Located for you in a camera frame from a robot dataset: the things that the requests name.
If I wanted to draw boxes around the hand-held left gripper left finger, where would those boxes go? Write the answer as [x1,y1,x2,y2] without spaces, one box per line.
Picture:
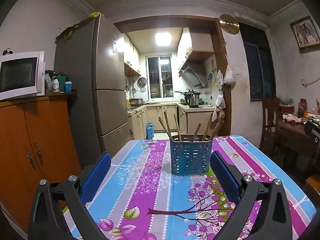
[28,152,112,240]

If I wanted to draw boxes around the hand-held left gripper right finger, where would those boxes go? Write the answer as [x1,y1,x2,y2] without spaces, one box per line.
[209,150,293,240]

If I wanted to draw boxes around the blue perforated utensil holder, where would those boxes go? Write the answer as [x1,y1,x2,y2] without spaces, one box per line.
[170,134,213,176]

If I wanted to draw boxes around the bunch of wooden chopsticks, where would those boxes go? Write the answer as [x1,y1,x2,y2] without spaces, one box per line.
[158,111,225,142]

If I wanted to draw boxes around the dark wooden side table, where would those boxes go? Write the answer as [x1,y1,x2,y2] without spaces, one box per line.
[276,116,320,170]

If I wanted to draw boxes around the pink cloth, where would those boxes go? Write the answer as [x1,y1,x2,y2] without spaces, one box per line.
[282,114,302,124]

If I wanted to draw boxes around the glass jar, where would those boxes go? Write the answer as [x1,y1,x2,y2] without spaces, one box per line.
[298,98,308,117]

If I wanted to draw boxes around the dark wooden chair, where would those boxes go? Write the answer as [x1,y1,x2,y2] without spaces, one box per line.
[259,97,282,155]

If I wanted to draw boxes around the floral striped tablecloth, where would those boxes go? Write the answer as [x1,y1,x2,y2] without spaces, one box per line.
[62,135,317,240]

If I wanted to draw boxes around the small wooden stool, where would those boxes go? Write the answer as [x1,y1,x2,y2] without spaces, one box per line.
[304,174,320,200]

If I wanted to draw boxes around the long hanging kitchen towel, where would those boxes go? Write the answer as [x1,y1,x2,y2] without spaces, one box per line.
[214,90,227,128]

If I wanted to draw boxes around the orange wooden cabinet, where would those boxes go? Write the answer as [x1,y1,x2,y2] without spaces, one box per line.
[0,91,82,233]

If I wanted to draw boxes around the dark room window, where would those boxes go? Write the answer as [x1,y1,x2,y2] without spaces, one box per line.
[239,22,277,102]

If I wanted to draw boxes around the steel electric kettle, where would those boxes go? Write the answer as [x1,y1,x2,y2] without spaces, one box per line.
[188,91,200,108]

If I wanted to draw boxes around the beige kitchen base cabinets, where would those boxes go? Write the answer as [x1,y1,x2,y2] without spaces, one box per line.
[127,102,217,140]

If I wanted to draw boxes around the small hanging white cloth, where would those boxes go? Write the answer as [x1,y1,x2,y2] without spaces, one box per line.
[215,70,224,89]

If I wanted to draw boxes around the hanging white plastic bag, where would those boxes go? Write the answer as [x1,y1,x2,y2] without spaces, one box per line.
[224,64,237,85]

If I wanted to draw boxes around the steel range hood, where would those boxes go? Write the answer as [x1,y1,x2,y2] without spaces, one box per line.
[178,62,208,88]

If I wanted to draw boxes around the grey refrigerator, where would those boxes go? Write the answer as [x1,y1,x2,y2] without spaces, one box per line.
[54,14,132,160]

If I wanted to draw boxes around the barred kitchen window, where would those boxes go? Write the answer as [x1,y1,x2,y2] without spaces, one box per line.
[146,54,173,100]

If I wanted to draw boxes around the white microwave oven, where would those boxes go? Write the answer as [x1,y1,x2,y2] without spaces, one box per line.
[0,51,46,102]

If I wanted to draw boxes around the square ceiling light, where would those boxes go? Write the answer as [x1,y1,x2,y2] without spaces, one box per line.
[155,32,172,47]

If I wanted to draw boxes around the framed wall picture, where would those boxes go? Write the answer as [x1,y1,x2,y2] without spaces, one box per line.
[290,16,320,53]

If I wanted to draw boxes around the beige kitchen wall cabinets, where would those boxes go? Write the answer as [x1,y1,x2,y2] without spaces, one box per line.
[124,35,142,77]

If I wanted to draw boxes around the round brass wall plate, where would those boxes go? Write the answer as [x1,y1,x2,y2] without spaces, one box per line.
[219,14,240,34]

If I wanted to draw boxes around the wall cabinet above range hood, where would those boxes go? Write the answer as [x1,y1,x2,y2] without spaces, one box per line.
[177,27,215,65]

